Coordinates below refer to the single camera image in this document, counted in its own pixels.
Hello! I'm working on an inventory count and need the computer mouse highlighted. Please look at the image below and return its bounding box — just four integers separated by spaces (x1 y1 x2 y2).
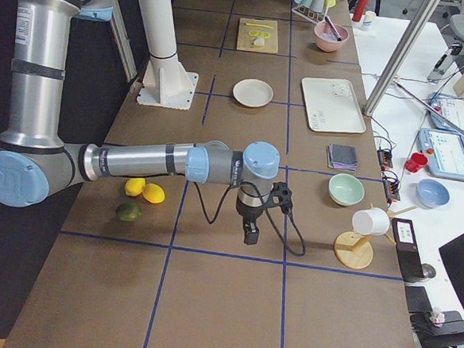
421 263 437 280

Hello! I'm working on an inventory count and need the black box with label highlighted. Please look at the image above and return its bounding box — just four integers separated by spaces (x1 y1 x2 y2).
391 217 424 282

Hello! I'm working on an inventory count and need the yellow lemon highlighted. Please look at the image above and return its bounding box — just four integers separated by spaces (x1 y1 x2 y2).
124 177 146 197
141 183 166 204

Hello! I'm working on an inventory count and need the grey folded cloth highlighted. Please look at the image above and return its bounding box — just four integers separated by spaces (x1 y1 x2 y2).
327 144 358 172

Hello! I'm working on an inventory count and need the pale grey cup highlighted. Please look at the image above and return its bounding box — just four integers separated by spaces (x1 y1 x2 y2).
310 0 326 13

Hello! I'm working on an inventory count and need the green lime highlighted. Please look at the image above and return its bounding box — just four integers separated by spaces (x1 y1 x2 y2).
115 202 142 222

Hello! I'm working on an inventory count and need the white steamed bun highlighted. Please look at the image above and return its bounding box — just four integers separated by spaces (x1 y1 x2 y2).
252 37 266 48

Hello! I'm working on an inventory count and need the white mount base plate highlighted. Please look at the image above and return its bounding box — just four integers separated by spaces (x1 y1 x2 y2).
137 57 199 110

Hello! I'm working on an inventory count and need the red bottle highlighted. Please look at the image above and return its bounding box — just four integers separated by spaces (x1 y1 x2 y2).
352 0 369 23

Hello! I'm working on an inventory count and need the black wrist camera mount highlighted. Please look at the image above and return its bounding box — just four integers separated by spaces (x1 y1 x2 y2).
266 181 293 215

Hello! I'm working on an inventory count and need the yellow-green plastic knife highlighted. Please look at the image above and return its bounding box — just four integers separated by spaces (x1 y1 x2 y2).
245 22 273 29

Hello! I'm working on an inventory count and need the white wire cup rack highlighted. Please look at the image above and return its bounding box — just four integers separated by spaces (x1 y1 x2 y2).
292 4 324 24

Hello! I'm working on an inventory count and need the white mug on stand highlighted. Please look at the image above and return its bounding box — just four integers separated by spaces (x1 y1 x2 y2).
351 207 390 235

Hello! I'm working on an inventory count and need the bamboo cutting board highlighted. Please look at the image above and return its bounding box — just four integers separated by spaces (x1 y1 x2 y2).
236 17 279 54

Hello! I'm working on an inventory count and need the aluminium frame post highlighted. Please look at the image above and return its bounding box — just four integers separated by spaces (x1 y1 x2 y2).
362 0 441 117

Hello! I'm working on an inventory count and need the teach pendant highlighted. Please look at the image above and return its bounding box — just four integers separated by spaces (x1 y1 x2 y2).
418 129 464 181
427 92 464 130

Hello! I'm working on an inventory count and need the mint green bowl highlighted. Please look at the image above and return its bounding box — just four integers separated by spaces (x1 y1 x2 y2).
328 174 365 207

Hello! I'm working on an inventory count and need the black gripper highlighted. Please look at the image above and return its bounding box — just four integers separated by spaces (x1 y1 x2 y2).
236 181 272 246

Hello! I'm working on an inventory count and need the white mounting pole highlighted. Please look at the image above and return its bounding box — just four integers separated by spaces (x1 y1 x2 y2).
138 0 178 72

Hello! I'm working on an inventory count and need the red mug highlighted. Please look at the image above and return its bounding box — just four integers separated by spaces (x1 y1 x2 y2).
404 152 429 173

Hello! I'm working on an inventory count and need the teach pendant far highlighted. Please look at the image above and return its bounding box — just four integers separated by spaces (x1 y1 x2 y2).
427 92 464 130

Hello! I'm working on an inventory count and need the white bear tray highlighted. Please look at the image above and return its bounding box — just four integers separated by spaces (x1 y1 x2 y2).
301 77 366 134

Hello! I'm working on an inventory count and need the teach pendant near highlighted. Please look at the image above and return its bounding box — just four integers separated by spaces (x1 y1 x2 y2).
418 129 464 181

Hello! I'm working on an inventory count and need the pink bowl with ice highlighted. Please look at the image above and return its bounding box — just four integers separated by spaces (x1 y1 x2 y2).
314 21 350 52

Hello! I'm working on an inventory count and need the paper cup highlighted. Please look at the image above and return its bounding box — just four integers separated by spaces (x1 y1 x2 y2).
360 10 377 31

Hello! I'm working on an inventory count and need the wooden mug tree stand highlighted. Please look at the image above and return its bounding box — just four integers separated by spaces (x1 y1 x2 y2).
334 206 417 270

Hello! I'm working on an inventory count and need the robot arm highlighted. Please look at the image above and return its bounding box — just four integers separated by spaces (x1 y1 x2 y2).
0 0 130 230

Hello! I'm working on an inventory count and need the blue bowl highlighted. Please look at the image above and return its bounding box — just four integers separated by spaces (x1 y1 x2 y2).
416 179 450 208

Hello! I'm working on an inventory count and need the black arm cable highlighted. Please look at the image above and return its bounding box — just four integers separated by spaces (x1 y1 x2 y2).
189 178 311 258

